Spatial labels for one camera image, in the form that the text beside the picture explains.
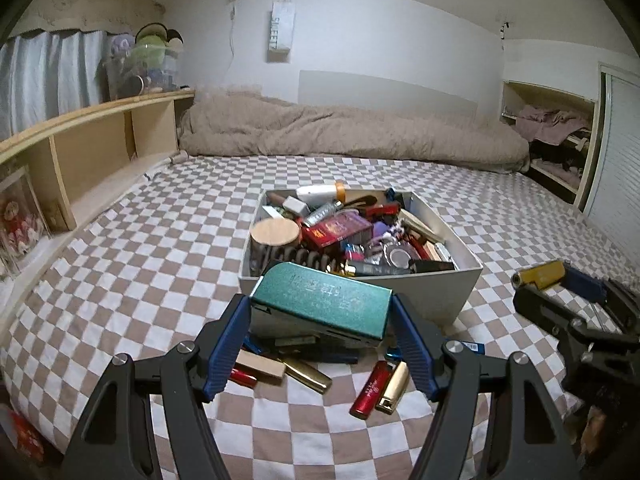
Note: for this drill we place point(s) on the wooden lighter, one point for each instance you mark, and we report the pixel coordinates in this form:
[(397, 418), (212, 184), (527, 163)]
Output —
[(260, 364)]

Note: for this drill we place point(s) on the pink clothes pile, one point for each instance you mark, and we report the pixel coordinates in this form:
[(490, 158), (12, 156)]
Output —
[(550, 122)]

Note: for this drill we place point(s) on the green box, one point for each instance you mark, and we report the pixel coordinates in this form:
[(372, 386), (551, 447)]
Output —
[(320, 300)]

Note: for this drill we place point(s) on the blue clip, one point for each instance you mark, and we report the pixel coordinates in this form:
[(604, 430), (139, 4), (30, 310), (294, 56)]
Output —
[(392, 193)]

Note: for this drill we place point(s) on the checkered bed sheet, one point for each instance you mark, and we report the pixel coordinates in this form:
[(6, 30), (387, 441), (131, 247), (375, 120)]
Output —
[(150, 260)]

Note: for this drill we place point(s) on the white tube orange cap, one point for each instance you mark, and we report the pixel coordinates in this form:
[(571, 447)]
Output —
[(320, 194)]

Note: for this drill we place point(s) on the white cardboard box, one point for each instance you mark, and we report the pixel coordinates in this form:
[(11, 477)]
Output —
[(450, 290)]

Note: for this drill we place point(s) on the oval wooden brush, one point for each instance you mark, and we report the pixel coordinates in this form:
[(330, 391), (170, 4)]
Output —
[(417, 222)]

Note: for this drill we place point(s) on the black wavy hair clip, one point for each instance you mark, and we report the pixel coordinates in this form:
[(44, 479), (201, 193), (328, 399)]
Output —
[(315, 260)]

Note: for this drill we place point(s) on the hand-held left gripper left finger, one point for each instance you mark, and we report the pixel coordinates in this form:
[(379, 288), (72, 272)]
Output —
[(222, 355)]

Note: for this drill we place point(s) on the rectangular gold lighter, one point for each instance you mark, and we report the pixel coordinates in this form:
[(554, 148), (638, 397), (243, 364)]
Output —
[(542, 275)]

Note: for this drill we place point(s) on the red cigarette pack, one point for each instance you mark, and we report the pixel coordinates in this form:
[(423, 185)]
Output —
[(337, 232)]

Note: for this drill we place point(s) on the red printed package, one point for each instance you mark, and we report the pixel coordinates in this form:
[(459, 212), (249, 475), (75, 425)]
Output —
[(20, 440)]

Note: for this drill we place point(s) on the small red lighter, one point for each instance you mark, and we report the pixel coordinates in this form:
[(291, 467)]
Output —
[(242, 376)]

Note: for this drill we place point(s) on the slim gold lighter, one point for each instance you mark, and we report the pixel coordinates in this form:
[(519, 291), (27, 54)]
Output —
[(305, 375)]

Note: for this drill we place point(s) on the hanging white bag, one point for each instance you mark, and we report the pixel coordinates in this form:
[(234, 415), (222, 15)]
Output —
[(281, 27)]

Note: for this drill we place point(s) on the beige comforter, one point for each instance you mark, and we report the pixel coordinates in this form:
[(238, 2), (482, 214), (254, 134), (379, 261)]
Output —
[(350, 132)]

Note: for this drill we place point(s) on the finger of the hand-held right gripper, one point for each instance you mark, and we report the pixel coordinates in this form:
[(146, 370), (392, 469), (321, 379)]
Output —
[(542, 305), (587, 284)]

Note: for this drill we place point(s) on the white slatted door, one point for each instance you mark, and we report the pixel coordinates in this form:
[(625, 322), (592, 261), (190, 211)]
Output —
[(620, 160)]

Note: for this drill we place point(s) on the round wooden lid jar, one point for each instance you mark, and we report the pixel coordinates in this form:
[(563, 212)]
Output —
[(275, 232)]

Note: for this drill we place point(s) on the wooden headboard shelf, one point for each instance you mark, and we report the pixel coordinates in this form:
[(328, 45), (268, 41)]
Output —
[(90, 160)]

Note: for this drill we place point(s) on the rounded gold lighter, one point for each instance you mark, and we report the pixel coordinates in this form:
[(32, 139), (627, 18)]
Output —
[(393, 387)]

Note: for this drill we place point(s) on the clear plastic container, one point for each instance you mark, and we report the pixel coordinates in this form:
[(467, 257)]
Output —
[(142, 65)]

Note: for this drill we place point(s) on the beige patterned valance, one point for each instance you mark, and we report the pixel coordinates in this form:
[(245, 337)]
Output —
[(90, 5)]

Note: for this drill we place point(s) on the white wall cabinet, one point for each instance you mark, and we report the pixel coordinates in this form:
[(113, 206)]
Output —
[(592, 160)]

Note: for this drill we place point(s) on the small white cube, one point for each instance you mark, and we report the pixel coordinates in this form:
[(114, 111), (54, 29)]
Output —
[(295, 205)]

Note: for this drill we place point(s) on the framed photo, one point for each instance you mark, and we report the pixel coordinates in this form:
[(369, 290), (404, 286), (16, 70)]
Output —
[(20, 220)]

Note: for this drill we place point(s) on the white printed lighter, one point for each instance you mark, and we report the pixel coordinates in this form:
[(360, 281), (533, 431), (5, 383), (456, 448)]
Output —
[(443, 252)]

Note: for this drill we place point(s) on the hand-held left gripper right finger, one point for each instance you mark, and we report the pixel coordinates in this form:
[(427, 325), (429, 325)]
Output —
[(417, 355)]

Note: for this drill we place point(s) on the round tin in plastic wrap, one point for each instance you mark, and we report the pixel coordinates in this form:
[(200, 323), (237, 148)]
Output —
[(395, 256)]

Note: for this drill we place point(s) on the grey curtain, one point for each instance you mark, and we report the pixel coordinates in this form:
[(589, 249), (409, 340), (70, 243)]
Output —
[(45, 80)]

